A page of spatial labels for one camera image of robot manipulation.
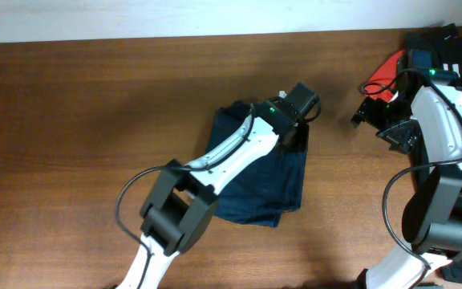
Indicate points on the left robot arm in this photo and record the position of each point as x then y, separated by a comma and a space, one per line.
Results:
184, 198

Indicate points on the navy blue shorts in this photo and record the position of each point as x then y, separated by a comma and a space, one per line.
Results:
268, 188

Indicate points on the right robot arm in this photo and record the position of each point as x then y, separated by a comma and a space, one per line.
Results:
419, 113

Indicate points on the red cloth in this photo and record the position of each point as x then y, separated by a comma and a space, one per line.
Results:
376, 86

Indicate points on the black striped sports garment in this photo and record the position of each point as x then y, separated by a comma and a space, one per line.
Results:
451, 44

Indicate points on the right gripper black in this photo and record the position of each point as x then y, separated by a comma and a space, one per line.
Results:
366, 111

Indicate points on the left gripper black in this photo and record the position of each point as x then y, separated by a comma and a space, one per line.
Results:
299, 136

